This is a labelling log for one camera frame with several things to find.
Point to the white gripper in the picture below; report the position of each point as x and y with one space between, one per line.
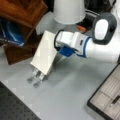
74 40

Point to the white notepad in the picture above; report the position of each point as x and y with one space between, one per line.
45 53

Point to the black pen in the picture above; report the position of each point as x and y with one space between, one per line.
115 100

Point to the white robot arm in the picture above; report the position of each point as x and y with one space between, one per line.
103 44

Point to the orange small object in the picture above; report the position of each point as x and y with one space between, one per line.
82 28

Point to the black compartment tray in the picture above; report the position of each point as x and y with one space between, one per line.
102 98

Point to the blue book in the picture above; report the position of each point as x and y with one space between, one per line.
10 33

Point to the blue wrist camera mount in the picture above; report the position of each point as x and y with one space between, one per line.
66 51

